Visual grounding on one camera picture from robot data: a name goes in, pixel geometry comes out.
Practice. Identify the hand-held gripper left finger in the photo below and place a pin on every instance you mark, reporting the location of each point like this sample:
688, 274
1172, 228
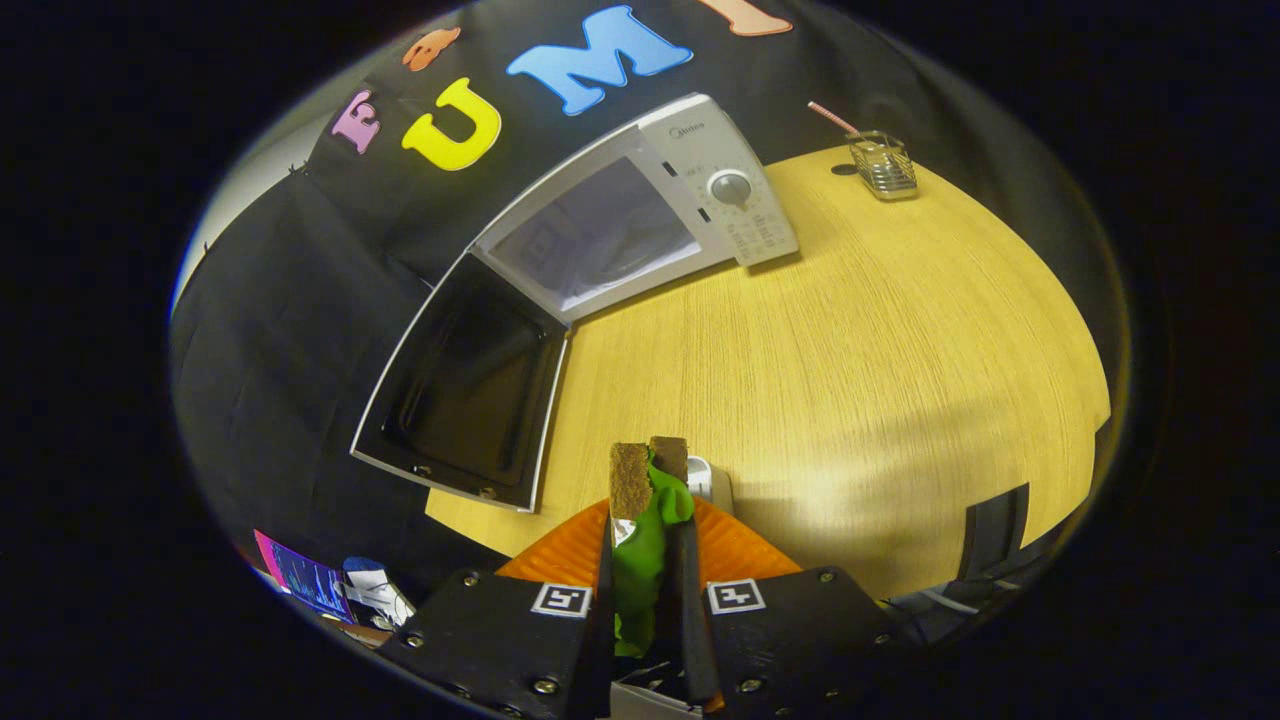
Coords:
603, 620

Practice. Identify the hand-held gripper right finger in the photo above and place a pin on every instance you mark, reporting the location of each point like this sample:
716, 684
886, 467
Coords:
692, 620

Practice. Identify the toy sandwich with green lettuce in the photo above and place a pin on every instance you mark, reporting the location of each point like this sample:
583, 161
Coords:
640, 560

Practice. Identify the white microwave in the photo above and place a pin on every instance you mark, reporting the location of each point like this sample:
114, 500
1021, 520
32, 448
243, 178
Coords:
700, 150

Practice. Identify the small white stand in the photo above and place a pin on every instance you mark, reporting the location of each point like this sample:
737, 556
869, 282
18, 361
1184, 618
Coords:
708, 485

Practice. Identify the computer monitor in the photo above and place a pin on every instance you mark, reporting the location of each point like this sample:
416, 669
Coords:
305, 580

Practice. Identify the black chair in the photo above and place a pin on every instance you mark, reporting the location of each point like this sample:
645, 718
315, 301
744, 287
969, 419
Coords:
990, 530

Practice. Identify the black backdrop cloth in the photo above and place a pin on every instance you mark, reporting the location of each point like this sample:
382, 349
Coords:
280, 300

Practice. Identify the pink striped straw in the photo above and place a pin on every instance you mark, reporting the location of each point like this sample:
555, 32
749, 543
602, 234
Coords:
832, 117

